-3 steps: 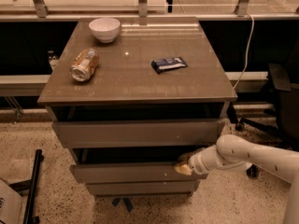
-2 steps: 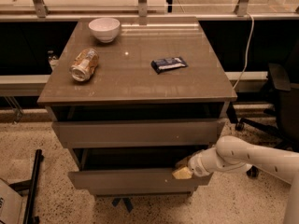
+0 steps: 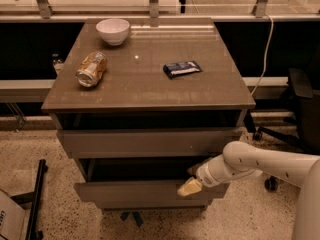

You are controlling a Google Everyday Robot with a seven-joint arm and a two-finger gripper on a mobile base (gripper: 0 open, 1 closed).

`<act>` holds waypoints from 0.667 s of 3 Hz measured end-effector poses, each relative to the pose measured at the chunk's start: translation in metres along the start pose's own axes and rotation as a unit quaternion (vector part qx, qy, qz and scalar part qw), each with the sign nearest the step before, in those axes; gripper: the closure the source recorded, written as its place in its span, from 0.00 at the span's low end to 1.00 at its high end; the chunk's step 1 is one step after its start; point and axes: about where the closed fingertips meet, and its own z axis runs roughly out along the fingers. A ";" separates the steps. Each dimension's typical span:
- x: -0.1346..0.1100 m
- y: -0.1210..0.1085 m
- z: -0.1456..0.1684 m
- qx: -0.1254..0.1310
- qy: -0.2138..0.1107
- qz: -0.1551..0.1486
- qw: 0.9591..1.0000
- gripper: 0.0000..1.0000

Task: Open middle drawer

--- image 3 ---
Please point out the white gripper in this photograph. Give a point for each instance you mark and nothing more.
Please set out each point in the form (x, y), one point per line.
(205, 176)

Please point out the grey drawer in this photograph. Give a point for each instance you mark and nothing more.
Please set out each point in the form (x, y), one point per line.
(129, 205)
(140, 179)
(146, 143)

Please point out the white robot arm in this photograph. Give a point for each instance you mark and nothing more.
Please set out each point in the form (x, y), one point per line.
(240, 160)

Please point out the grey drawer cabinet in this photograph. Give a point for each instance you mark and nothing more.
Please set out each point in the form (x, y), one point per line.
(135, 94)

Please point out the grey bottom drawer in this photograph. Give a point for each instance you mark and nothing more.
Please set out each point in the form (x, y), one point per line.
(129, 205)

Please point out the grey top drawer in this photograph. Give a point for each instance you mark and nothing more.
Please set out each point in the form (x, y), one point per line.
(146, 143)

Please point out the dark blue snack packet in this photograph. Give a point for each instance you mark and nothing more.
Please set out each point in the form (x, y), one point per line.
(173, 70)

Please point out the black office chair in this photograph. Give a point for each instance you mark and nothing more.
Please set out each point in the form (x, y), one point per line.
(304, 95)

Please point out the black metal stand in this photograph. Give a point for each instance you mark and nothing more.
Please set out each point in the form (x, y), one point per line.
(33, 198)

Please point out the white ceramic bowl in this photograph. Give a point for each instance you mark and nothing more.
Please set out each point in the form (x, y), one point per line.
(113, 31)

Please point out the clear bottle behind cabinet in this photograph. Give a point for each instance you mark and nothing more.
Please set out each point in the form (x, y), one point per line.
(57, 63)

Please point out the white cardboard box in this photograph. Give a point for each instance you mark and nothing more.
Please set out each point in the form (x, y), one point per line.
(11, 218)

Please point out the metal railing post right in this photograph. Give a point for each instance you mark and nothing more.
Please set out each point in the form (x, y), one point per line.
(259, 9)

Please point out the metal railing post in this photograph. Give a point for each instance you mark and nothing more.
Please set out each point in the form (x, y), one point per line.
(44, 9)
(259, 9)
(153, 8)

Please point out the metal railing post middle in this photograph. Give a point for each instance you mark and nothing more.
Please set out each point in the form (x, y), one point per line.
(153, 8)

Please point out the metal railing post left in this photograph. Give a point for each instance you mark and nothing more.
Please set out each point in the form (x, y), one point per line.
(44, 9)

